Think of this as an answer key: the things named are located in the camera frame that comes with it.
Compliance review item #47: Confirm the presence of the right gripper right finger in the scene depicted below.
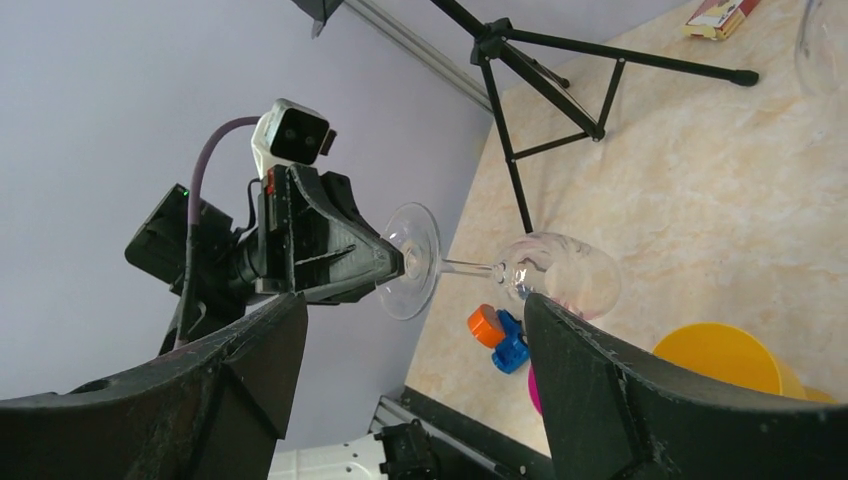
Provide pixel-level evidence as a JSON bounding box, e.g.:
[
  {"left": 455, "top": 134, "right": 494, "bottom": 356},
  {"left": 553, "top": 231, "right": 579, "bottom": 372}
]
[{"left": 524, "top": 293, "right": 847, "bottom": 479}]

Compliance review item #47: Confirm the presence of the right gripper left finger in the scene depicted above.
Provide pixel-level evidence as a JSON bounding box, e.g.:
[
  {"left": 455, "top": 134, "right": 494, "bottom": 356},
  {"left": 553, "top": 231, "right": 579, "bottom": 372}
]
[{"left": 1, "top": 294, "right": 308, "bottom": 479}]

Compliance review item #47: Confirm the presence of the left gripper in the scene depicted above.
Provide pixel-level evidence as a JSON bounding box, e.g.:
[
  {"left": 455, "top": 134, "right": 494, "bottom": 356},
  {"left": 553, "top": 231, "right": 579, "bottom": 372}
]
[{"left": 257, "top": 165, "right": 404, "bottom": 305}]

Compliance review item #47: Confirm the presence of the magenta plastic goblet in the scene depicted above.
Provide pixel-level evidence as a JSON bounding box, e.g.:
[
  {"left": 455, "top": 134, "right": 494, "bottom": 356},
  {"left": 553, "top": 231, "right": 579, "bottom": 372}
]
[{"left": 527, "top": 365, "right": 542, "bottom": 415}]

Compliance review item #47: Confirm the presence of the clear wine glass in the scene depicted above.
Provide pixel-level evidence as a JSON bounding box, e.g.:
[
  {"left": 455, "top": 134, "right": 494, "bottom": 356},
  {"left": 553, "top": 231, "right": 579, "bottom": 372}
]
[{"left": 377, "top": 202, "right": 622, "bottom": 320}]

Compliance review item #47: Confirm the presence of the tall clear flute glass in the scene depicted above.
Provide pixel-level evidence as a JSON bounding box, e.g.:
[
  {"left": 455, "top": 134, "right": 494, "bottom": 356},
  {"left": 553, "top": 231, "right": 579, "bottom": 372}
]
[{"left": 794, "top": 0, "right": 847, "bottom": 96}]

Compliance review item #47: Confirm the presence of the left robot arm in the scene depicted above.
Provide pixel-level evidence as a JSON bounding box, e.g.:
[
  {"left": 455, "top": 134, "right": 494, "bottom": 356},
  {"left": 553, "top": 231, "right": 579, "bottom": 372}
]
[{"left": 124, "top": 164, "right": 405, "bottom": 353}]

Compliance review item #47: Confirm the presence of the orange plastic goblet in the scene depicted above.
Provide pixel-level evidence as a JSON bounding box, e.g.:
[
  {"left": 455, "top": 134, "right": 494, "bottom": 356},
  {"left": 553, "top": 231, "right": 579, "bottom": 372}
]
[{"left": 653, "top": 322, "right": 836, "bottom": 404}]

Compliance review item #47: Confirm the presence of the blue orange toy car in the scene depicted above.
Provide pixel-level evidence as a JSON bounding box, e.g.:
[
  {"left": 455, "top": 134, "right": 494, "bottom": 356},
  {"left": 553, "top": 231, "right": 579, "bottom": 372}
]
[{"left": 467, "top": 304, "right": 530, "bottom": 374}]

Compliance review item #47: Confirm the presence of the black music stand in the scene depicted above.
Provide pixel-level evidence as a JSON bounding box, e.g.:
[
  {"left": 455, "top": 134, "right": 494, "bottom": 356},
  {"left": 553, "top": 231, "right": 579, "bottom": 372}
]
[{"left": 295, "top": 1, "right": 761, "bottom": 233}]

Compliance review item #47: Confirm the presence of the small pink card box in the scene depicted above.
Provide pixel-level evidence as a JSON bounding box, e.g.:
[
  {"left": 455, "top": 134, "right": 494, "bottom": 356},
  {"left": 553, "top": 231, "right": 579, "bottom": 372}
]
[{"left": 682, "top": 0, "right": 760, "bottom": 40}]

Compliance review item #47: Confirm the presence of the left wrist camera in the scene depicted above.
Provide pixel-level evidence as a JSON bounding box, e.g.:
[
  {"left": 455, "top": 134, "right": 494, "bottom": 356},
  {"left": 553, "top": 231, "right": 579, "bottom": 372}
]
[{"left": 251, "top": 98, "right": 337, "bottom": 179}]

